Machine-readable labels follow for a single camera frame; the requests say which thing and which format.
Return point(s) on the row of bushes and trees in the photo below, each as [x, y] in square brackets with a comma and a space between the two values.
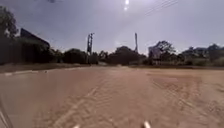
[123, 56]

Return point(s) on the brown dirt road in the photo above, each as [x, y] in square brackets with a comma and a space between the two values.
[113, 93]

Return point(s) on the double pole with transformer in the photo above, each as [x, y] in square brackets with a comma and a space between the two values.
[90, 45]

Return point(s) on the thin distant pole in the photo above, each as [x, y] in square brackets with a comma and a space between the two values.
[136, 41]

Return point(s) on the pale distant building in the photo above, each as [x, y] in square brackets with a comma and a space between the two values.
[153, 52]

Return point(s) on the broad-crowned tree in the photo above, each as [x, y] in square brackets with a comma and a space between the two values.
[164, 48]

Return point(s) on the robot's own part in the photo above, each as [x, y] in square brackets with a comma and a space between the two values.
[76, 126]
[146, 125]

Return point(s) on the dark roofed building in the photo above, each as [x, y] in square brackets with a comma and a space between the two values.
[33, 46]

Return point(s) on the roadside verge strip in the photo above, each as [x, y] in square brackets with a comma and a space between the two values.
[30, 68]

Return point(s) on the distant low buildings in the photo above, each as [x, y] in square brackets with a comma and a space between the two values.
[200, 51]

